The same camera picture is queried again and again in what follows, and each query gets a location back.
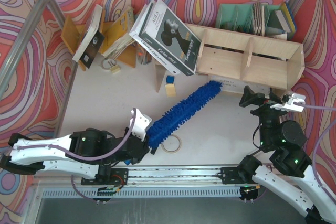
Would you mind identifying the blue microfiber duster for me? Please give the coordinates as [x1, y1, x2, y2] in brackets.
[146, 80, 222, 151]

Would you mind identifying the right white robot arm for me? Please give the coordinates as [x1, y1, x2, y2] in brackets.
[238, 86, 335, 223]

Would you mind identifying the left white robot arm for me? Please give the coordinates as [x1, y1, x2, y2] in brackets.
[1, 128, 150, 185]

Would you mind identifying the light wooden bookshelf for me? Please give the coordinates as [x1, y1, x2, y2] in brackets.
[154, 23, 307, 100]

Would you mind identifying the yellow sticky note pad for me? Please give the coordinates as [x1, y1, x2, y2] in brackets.
[165, 83, 176, 97]

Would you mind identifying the teal file organizer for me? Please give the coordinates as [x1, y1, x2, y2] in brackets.
[215, 2, 292, 40]

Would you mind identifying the small blue block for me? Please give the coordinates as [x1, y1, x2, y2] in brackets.
[166, 76, 175, 84]

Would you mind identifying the gold binder clip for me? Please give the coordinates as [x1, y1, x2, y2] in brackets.
[109, 61, 120, 73]

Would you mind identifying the blue yellow book in organizer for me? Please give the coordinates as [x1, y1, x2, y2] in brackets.
[275, 2, 297, 39]

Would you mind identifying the pencil cup with pens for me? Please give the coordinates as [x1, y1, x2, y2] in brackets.
[136, 45, 152, 65]

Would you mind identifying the black white Twins story book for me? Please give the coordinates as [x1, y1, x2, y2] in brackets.
[130, 0, 201, 76]

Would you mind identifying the yellow books stack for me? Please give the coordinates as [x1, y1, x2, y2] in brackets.
[101, 6, 135, 59]

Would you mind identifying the white black paperback book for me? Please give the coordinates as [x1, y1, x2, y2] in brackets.
[72, 4, 104, 69]

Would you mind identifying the orange wooden book rack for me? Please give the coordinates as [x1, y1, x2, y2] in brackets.
[61, 9, 136, 70]

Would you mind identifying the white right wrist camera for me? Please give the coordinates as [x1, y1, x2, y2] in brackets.
[270, 92, 306, 112]

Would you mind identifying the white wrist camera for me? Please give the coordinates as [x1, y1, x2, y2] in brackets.
[129, 108, 152, 142]
[270, 92, 306, 112]

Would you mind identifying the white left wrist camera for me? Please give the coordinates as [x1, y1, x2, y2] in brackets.
[129, 108, 152, 142]

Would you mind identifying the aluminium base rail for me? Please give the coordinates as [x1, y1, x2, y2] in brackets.
[33, 165, 320, 198]

